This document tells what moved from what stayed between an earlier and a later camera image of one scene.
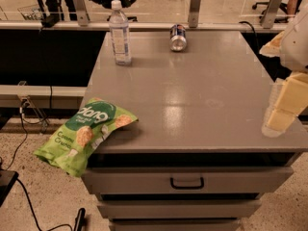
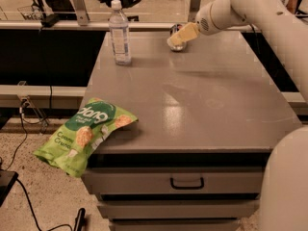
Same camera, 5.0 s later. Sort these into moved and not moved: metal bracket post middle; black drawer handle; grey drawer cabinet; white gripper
Moved: white gripper
Not moved: metal bracket post middle; grey drawer cabinet; black drawer handle
